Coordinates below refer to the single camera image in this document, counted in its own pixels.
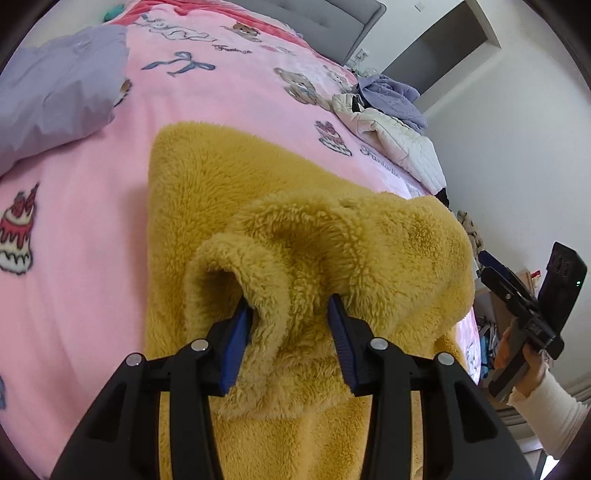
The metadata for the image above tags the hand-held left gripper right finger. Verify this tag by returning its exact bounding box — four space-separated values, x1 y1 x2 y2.
327 295 537 480

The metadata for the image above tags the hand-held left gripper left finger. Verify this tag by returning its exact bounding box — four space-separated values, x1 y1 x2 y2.
50 300 254 480

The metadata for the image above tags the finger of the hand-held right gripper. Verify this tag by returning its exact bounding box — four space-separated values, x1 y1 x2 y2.
478 250 523 291
481 266 533 315

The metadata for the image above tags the yellow fleece hooded jacket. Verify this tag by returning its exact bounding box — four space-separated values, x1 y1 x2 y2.
145 121 476 480

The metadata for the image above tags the person's right forearm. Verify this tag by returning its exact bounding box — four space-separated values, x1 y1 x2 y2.
508 367 591 457

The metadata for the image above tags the person's right hand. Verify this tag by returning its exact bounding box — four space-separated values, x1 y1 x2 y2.
495 325 551 393

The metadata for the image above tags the brown plush clothing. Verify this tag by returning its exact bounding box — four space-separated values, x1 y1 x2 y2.
457 210 485 259

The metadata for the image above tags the grey and blue backpack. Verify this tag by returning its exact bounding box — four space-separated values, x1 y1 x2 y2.
478 323 498 384

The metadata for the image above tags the white puffer jacket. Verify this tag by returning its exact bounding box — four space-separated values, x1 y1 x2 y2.
332 92 446 195

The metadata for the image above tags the pink printed blanket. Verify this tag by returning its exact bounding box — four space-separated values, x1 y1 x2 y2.
0 0 481 480

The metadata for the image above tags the purple crumpled garment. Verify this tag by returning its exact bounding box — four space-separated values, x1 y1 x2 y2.
358 74 428 134

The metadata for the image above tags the grey upholstered bed headboard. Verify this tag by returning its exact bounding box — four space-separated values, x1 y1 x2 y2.
222 0 386 65

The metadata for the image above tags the lavender quilted cloth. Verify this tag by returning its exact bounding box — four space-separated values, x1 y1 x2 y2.
0 25 130 174

